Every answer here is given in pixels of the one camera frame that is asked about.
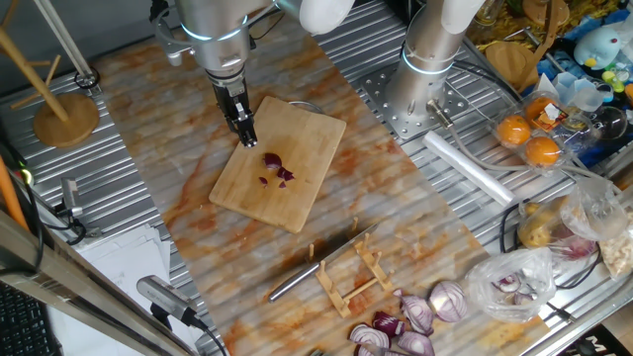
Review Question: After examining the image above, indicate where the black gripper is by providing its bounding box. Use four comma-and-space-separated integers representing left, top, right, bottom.
206, 66, 259, 148

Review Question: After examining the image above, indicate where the steel kitchen knife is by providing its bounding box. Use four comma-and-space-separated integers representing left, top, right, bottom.
267, 222, 380, 304

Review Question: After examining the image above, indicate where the wooden peg rack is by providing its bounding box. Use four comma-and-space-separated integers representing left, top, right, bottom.
307, 217, 396, 319

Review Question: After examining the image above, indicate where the plastic bag with onions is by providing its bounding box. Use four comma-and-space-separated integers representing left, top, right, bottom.
464, 246, 558, 323

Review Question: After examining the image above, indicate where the bamboo cutting board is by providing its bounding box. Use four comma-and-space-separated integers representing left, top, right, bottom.
208, 95, 347, 234

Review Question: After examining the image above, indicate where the marble pattern table mat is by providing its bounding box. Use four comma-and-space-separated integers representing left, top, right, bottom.
91, 14, 550, 356

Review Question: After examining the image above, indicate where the stack of white papers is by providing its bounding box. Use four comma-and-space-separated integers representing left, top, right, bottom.
46, 224, 199, 356

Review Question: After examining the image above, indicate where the wooden mug tree stand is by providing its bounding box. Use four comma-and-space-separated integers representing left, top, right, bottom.
0, 0, 101, 148

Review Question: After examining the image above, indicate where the black metal clamp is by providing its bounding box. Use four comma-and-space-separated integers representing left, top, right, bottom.
52, 176, 103, 246

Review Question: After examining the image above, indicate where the white plastic wrap roll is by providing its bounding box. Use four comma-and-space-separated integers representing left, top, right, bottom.
421, 130, 516, 208

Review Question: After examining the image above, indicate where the dark purple onion piece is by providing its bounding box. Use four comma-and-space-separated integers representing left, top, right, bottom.
371, 311, 407, 338

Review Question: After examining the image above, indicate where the striped onion wedge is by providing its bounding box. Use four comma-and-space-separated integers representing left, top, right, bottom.
356, 343, 397, 356
348, 323, 392, 350

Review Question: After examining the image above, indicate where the orange pole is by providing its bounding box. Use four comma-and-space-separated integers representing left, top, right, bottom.
0, 155, 30, 233

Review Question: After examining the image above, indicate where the pale purple onion wedge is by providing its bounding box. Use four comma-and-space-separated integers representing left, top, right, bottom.
395, 330, 436, 356
394, 289, 435, 336

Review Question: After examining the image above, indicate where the big peeled onion half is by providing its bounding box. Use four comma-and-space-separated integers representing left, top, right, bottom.
428, 280, 469, 323

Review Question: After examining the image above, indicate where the wooden stand with disc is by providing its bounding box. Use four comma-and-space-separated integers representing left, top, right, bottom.
484, 0, 571, 94

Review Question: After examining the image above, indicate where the orange fruit with label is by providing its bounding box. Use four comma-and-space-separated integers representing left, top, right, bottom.
524, 96, 560, 125

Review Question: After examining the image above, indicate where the black keyboard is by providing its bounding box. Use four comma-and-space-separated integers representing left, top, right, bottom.
0, 281, 63, 356

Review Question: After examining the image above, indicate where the plastic bag with potatoes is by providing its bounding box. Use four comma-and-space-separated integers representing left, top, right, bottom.
516, 177, 629, 261

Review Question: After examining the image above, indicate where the clear measuring cup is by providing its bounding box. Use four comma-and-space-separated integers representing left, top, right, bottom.
552, 71, 614, 113

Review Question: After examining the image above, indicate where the blue plush toy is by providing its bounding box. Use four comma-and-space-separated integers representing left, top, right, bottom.
573, 25, 623, 70

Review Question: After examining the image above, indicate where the glass bowl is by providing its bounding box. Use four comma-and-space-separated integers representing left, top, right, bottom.
588, 105, 629, 141

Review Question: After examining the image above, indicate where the green yellow toy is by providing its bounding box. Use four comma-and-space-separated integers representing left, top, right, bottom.
600, 68, 627, 94

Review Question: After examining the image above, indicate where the plastic bag with garlic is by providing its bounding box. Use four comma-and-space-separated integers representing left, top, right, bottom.
597, 212, 633, 281

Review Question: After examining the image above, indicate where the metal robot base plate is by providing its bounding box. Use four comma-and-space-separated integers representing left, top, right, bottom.
359, 61, 471, 141

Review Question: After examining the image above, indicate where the silver camera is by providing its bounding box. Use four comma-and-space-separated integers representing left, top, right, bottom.
136, 275, 199, 327

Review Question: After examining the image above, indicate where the grey robot cable hose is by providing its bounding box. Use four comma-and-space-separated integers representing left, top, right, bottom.
425, 98, 624, 194

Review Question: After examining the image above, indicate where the white rod with black ring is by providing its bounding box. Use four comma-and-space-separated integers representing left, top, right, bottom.
32, 0, 103, 91

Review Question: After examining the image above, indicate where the black camera cable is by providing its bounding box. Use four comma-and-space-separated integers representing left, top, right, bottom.
190, 315, 228, 356

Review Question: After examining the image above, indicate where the aluminium frame beam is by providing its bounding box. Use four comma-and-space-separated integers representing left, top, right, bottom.
0, 210, 199, 356

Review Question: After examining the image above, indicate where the thin black cable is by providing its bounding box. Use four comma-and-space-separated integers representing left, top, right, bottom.
498, 200, 602, 291

